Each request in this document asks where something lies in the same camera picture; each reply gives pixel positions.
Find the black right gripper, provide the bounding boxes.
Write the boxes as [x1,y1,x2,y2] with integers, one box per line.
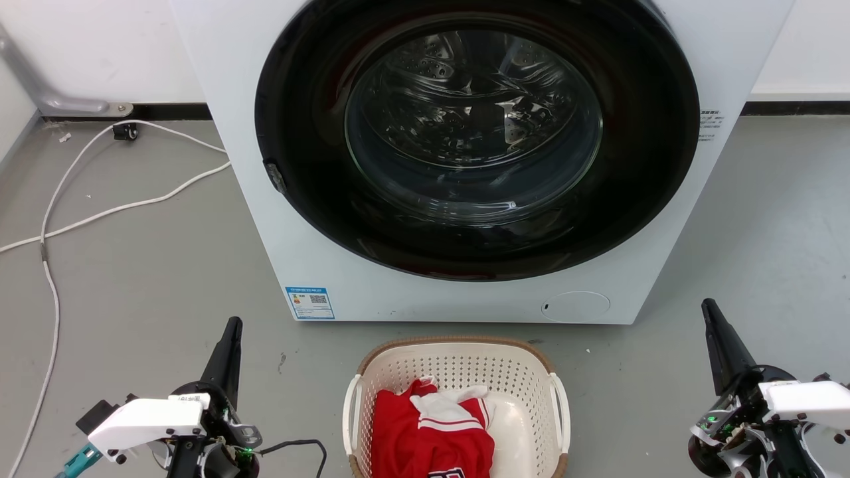
[687,298,809,478]

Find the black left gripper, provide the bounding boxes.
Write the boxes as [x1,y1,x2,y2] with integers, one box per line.
[166,317,264,478]

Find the white perforated laundry basket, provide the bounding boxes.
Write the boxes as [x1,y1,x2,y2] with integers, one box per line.
[342,336,572,478]

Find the blue energy label sticker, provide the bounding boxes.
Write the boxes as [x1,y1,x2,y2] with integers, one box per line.
[285,286,335,321]

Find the round white filter cover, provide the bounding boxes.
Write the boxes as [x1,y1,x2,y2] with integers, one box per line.
[540,291,611,324]

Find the white front-load washing machine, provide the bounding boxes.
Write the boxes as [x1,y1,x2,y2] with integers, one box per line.
[169,0,796,326]

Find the red and white garment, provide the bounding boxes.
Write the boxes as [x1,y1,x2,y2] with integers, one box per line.
[371,376,497,478]

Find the black round washer door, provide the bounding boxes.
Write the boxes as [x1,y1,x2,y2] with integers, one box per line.
[254,0,701,282]

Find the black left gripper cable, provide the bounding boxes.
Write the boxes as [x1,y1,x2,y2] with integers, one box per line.
[256,438,329,478]

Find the teal cable connector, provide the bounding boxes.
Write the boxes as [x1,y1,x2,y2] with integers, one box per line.
[56,443,104,478]

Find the thick white power cable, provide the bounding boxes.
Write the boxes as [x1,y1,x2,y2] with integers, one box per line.
[0,161,232,254]

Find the thin white cable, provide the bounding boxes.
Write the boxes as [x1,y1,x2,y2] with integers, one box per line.
[5,119,228,478]

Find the grey wall pipe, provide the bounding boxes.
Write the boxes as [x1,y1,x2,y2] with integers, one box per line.
[0,23,133,118]

